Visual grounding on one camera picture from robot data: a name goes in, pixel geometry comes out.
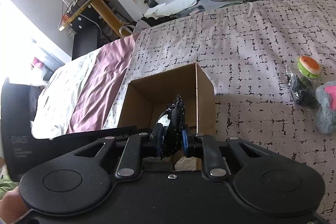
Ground black glossy bagged item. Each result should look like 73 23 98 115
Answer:
157 94 185 159

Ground plush hamburger toy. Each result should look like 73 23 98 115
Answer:
297 56 321 79

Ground grey pink plush toy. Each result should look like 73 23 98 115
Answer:
315 81 335 135

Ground left hand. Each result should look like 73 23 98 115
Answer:
0 186 28 223

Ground white crumpled item in box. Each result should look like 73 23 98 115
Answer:
175 156 197 171

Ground brown cardboard box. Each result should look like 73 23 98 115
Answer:
118 62 218 171

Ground pink bed sheet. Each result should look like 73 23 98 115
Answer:
66 34 139 134

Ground patterned white bed cover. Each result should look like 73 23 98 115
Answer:
104 0 335 223

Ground white cloth on floor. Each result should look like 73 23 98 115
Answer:
144 0 197 19

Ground black cabinet under table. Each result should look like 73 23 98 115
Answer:
70 5 104 60

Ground black item in clear bag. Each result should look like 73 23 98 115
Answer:
286 72 318 109

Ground black slippers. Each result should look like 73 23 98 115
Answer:
143 0 158 8

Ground yellow glass-top table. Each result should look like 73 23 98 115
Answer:
58 0 130 38

